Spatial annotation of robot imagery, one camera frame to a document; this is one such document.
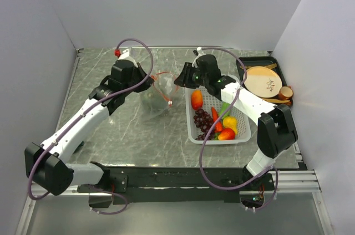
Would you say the orange carrot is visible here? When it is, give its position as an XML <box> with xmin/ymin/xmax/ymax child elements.
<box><xmin>211</xmin><ymin>107</ymin><xmax>223</xmax><ymax>132</ymax></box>

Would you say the green bitter gourd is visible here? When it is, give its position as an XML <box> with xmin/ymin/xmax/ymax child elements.
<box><xmin>219</xmin><ymin>102</ymin><xmax>230</xmax><ymax>119</ymax></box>

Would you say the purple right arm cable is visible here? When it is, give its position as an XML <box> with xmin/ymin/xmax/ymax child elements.
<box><xmin>198</xmin><ymin>48</ymin><xmax>278</xmax><ymax>214</ymax></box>

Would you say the black rectangular tray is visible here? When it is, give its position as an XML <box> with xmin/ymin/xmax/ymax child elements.
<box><xmin>235</xmin><ymin>56</ymin><xmax>295</xmax><ymax>111</ymax></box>

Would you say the peach and cream plate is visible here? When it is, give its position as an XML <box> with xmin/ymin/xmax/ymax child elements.
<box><xmin>244</xmin><ymin>66</ymin><xmax>282</xmax><ymax>98</ymax></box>

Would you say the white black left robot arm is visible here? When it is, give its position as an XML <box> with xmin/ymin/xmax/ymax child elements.
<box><xmin>24</xmin><ymin>59</ymin><xmax>154</xmax><ymax>196</ymax></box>

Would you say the white plastic perforated basket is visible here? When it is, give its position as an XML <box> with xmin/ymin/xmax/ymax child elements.
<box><xmin>185</xmin><ymin>86</ymin><xmax>251</xmax><ymax>145</ymax></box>

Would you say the yellow bell pepper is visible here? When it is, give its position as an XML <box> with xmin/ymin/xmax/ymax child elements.
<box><xmin>222</xmin><ymin>116</ymin><xmax>238</xmax><ymax>135</ymax></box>

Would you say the clear zip top bag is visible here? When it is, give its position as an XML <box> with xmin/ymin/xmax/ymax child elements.
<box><xmin>138</xmin><ymin>47</ymin><xmax>181</xmax><ymax>121</ymax></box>

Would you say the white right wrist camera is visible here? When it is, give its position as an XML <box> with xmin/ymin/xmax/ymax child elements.
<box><xmin>192</xmin><ymin>47</ymin><xmax>205</xmax><ymax>65</ymax></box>

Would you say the gold knife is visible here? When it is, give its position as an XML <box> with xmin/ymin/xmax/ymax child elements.
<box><xmin>265</xmin><ymin>63</ymin><xmax>277</xmax><ymax>69</ymax></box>

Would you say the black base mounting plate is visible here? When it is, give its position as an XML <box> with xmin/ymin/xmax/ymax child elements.
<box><xmin>44</xmin><ymin>160</ymin><xmax>308</xmax><ymax>205</ymax></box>

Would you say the aluminium frame rail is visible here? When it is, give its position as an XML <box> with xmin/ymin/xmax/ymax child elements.
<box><xmin>31</xmin><ymin>171</ymin><xmax>321</xmax><ymax>197</ymax></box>

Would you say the green netted melon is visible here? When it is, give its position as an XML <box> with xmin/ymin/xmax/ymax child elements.
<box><xmin>140</xmin><ymin>88</ymin><xmax>168</xmax><ymax>111</ymax></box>

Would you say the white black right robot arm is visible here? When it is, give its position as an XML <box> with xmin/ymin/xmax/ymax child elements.
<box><xmin>174</xmin><ymin>54</ymin><xmax>298</xmax><ymax>190</ymax></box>

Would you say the red orange mango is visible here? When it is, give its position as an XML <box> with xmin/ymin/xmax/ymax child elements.
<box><xmin>190</xmin><ymin>89</ymin><xmax>204</xmax><ymax>110</ymax></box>

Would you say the dark purple grape bunch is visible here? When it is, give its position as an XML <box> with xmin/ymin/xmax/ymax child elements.
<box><xmin>193</xmin><ymin>109</ymin><xmax>214</xmax><ymax>141</ymax></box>

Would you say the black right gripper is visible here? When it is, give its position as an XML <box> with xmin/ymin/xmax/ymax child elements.
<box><xmin>173</xmin><ymin>62</ymin><xmax>209</xmax><ymax>89</ymax></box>

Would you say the brown ceramic cup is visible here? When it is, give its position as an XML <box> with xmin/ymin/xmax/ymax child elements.
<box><xmin>278</xmin><ymin>86</ymin><xmax>293</xmax><ymax>100</ymax></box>

